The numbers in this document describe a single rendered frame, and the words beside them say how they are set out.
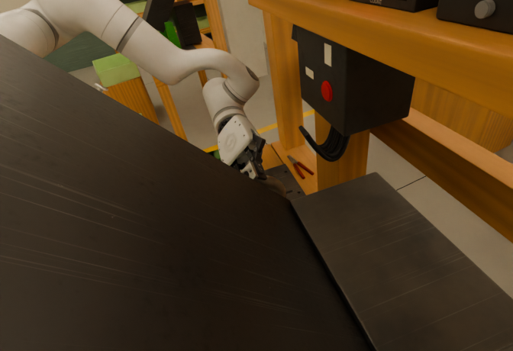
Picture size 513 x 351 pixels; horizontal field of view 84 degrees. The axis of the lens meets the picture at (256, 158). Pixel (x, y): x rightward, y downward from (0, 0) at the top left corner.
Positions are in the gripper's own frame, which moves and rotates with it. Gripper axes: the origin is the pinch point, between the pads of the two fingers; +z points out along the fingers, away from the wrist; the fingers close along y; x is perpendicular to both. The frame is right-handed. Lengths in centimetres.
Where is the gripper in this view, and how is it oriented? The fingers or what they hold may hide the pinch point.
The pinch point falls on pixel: (253, 176)
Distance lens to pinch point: 60.5
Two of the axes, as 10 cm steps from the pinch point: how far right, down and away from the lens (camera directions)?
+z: 3.2, 7.3, -6.0
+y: 6.0, -6.5, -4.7
